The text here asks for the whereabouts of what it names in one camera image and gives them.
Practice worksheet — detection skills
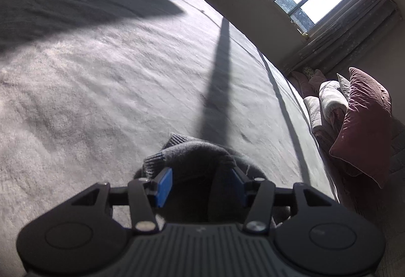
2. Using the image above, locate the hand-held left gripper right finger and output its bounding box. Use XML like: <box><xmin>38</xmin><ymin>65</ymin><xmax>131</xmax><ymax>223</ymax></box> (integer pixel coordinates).
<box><xmin>231</xmin><ymin>169</ymin><xmax>336</xmax><ymax>233</ymax></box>

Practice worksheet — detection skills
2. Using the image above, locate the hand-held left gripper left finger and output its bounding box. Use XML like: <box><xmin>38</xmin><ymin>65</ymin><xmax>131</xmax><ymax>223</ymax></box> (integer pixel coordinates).
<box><xmin>71</xmin><ymin>168</ymin><xmax>173</xmax><ymax>232</ymax></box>

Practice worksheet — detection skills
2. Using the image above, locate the grey knit sweater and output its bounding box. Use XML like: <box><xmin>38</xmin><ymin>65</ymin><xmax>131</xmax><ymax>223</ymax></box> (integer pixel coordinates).
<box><xmin>133</xmin><ymin>133</ymin><xmax>292</xmax><ymax>228</ymax></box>

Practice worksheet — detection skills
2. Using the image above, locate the white folded quilt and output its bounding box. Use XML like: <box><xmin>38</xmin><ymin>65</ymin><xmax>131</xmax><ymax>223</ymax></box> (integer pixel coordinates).
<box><xmin>304</xmin><ymin>80</ymin><xmax>349</xmax><ymax>138</ymax></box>

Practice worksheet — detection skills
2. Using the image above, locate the bed with grey blanket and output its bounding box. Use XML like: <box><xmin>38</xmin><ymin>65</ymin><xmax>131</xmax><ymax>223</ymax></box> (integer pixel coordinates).
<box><xmin>0</xmin><ymin>0</ymin><xmax>340</xmax><ymax>277</ymax></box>

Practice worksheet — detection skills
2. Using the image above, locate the maroon velvet pillow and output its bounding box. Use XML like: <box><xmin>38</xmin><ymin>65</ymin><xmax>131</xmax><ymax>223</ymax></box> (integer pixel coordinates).
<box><xmin>329</xmin><ymin>67</ymin><xmax>393</xmax><ymax>189</ymax></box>

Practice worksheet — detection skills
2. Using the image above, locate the grey pillow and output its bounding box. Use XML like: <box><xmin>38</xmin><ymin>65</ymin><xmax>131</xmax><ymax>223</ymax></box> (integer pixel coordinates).
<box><xmin>337</xmin><ymin>73</ymin><xmax>352</xmax><ymax>97</ymax></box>

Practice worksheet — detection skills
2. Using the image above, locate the grey patterned curtain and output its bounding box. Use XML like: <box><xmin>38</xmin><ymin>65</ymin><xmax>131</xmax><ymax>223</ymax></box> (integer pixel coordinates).
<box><xmin>281</xmin><ymin>0</ymin><xmax>401</xmax><ymax>78</ymax></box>

